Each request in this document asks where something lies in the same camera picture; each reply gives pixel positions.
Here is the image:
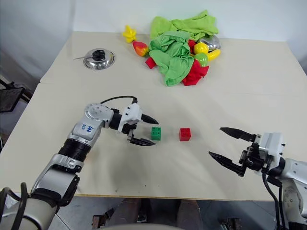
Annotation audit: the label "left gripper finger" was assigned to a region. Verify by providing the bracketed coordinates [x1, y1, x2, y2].
[141, 114, 159, 126]
[130, 137, 157, 147]

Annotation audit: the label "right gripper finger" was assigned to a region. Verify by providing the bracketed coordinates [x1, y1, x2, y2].
[208, 150, 247, 178]
[219, 127, 257, 142]

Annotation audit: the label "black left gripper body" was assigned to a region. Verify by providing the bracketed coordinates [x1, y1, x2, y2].
[121, 123, 139, 144]

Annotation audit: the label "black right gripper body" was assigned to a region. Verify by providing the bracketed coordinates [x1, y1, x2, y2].
[238, 141, 270, 172]

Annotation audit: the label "green studded cube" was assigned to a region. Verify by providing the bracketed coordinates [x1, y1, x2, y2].
[151, 126, 162, 140]

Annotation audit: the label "red studded cube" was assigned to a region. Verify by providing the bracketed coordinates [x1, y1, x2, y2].
[179, 127, 192, 142]

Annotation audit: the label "red cube under cloth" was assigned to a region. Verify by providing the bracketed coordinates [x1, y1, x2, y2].
[145, 57, 157, 70]

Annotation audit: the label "dark rounded shape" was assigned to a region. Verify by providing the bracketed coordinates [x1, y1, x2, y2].
[111, 198, 142, 225]
[178, 199, 201, 226]

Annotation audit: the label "red cloth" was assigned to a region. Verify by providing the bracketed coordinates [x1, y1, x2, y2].
[182, 59, 210, 87]

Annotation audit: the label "crumpled green cloth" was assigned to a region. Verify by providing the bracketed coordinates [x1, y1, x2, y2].
[148, 31, 195, 88]

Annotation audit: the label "steel pot lid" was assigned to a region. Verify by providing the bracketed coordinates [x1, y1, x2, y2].
[83, 48, 116, 71]

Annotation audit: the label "red and yellow toy mango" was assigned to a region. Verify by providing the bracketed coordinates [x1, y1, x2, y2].
[132, 41, 150, 58]

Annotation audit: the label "green toy apple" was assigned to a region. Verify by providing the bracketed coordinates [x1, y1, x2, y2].
[193, 52, 209, 68]

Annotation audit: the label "yellow toy banana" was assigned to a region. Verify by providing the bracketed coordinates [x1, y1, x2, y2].
[206, 48, 221, 62]

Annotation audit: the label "yellow toy starfruit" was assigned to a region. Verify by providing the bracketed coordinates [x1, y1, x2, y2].
[121, 24, 138, 44]

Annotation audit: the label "yellow toy lemon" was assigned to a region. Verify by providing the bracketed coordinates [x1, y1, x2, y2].
[193, 42, 209, 55]

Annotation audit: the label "shiny steel bowl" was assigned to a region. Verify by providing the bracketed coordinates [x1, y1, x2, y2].
[196, 34, 222, 53]

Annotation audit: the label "large green cloth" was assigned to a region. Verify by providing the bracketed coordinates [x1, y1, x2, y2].
[149, 9, 219, 42]

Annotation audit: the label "black stand with panel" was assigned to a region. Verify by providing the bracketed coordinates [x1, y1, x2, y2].
[0, 78, 33, 114]

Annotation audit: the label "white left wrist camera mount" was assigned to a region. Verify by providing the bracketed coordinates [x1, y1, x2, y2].
[120, 103, 143, 126]

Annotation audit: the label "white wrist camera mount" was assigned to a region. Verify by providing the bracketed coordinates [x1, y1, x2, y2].
[120, 103, 143, 126]
[258, 132, 285, 168]

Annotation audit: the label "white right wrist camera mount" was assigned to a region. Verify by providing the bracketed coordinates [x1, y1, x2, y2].
[258, 132, 285, 168]

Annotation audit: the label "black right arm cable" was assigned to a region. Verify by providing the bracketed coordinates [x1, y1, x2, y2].
[262, 167, 289, 230]

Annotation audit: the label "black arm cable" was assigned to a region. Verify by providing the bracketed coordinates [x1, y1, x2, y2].
[100, 96, 139, 104]
[262, 167, 289, 230]

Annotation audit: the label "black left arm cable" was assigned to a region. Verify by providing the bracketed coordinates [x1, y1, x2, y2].
[100, 96, 139, 104]

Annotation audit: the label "black-handled scissors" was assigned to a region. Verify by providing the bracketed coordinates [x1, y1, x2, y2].
[72, 49, 106, 61]

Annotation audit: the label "black shoulder cable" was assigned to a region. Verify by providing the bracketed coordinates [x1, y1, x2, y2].
[0, 182, 29, 230]

